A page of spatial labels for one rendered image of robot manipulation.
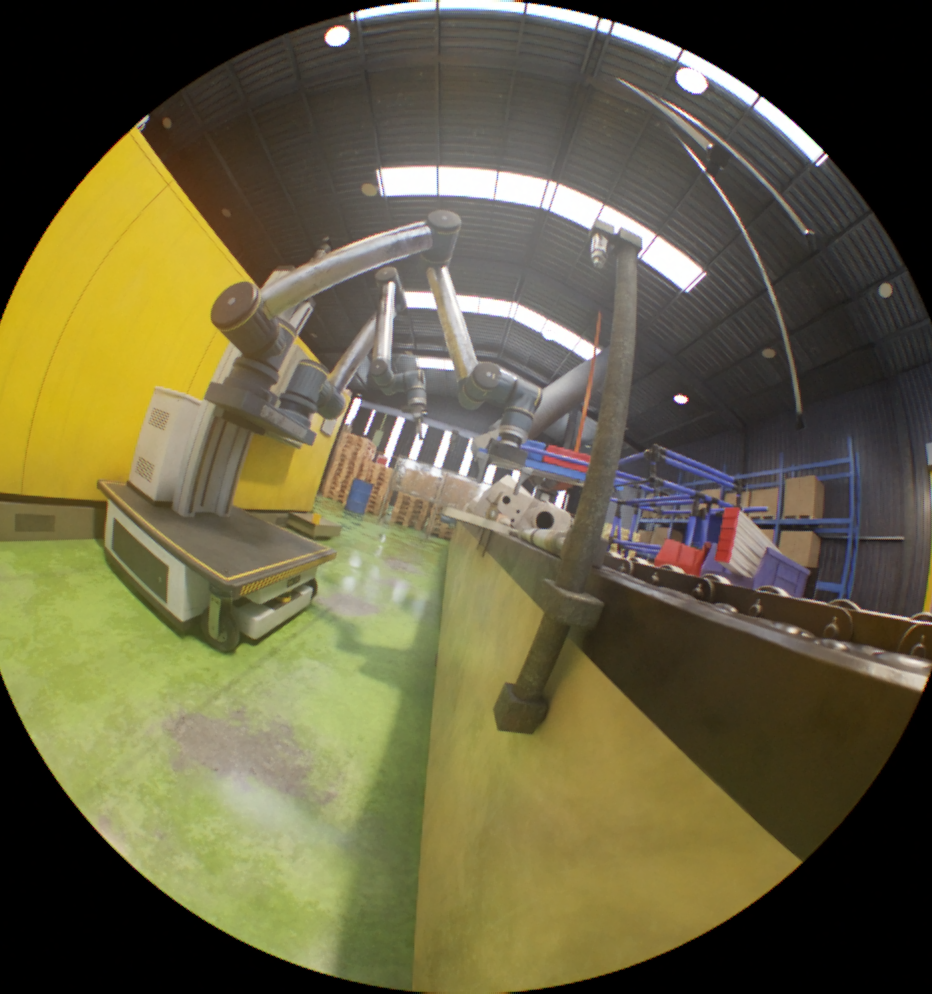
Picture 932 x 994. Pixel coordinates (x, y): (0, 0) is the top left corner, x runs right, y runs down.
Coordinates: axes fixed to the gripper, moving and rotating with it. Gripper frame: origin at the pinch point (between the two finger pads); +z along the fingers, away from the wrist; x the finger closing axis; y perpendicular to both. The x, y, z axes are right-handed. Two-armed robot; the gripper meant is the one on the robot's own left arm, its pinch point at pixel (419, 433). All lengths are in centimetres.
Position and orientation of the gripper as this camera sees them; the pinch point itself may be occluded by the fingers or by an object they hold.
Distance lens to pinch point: 164.7
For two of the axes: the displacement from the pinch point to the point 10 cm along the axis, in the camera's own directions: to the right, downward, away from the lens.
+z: 1.2, 9.9, -0.8
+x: -0.7, 0.9, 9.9
